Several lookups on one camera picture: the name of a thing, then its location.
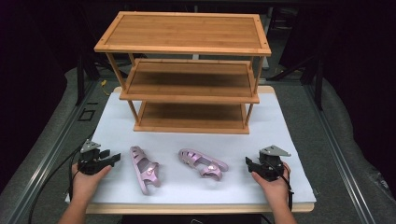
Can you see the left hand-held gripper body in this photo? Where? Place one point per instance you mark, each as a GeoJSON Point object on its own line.
{"type": "Point", "coordinates": [90, 161]}

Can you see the person's left hand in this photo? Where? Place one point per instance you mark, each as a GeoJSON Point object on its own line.
{"type": "Point", "coordinates": [84, 186]}

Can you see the pink child sandal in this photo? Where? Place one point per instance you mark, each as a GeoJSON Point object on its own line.
{"type": "Point", "coordinates": [144, 166]}
{"type": "Point", "coordinates": [199, 159]}

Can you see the grey metal floor rail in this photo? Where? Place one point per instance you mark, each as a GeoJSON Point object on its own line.
{"type": "Point", "coordinates": [46, 161]}
{"type": "Point", "coordinates": [339, 155]}

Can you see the three-tier wooden shoe rack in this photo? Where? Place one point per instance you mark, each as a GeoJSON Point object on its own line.
{"type": "Point", "coordinates": [186, 32]}

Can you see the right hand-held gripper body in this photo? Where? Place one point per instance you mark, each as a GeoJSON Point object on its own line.
{"type": "Point", "coordinates": [271, 166]}

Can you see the person's right hand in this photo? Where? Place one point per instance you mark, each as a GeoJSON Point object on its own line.
{"type": "Point", "coordinates": [277, 193]}

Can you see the black metal stand leg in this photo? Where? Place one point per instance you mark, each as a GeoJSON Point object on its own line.
{"type": "Point", "coordinates": [80, 81]}
{"type": "Point", "coordinates": [318, 87]}

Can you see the small yellow floor object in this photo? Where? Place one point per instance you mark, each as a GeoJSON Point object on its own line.
{"type": "Point", "coordinates": [103, 83]}

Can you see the white paper sheet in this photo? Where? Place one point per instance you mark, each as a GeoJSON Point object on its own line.
{"type": "Point", "coordinates": [186, 186]}

